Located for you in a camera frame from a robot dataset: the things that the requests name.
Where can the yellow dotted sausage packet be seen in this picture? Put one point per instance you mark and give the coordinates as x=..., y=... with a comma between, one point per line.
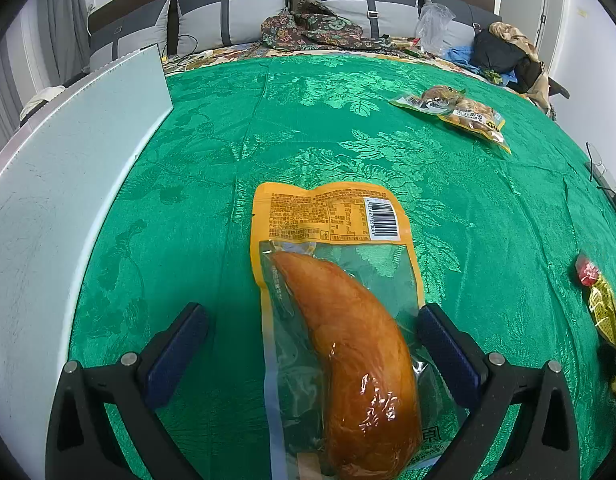
x=605, y=305

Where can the round brown snack packet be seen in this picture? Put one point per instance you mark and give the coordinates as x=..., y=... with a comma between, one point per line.
x=438, y=96

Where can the dark floral cloth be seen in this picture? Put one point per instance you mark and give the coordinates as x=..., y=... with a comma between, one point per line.
x=328, y=25

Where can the green patterned bedspread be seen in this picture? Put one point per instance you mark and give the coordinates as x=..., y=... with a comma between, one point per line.
x=338, y=125

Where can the black bag with clothes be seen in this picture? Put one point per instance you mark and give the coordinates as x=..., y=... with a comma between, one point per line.
x=513, y=35

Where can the white panel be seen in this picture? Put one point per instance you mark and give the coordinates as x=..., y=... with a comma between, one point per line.
x=62, y=210

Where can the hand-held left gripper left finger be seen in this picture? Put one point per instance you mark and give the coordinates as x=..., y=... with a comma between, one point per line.
x=180, y=350

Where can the white cloth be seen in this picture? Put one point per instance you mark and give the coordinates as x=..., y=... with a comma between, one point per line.
x=40, y=99

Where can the clear plastic bag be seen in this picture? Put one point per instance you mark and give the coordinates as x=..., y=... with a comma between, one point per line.
x=433, y=25

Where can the green patterned cloth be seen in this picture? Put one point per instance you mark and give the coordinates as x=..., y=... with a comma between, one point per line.
x=492, y=75

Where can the pale floral bed sheet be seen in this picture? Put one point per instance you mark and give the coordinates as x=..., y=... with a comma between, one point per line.
x=212, y=57

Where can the small colourful wrappers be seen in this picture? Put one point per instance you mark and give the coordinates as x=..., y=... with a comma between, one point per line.
x=417, y=47

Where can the blue cloth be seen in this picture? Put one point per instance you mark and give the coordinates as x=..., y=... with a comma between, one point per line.
x=458, y=55

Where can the dark brown bar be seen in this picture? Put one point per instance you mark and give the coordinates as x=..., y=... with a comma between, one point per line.
x=559, y=90

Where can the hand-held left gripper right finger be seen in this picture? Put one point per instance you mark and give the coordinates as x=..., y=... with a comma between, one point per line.
x=445, y=355

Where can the yellow chicken meat packet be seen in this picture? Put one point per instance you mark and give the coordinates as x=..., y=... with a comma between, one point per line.
x=348, y=360

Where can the grey curtain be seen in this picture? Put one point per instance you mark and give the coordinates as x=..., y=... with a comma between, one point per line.
x=62, y=20

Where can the yellow-edged brown snack packet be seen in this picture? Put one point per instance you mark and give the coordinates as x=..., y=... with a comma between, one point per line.
x=475, y=117

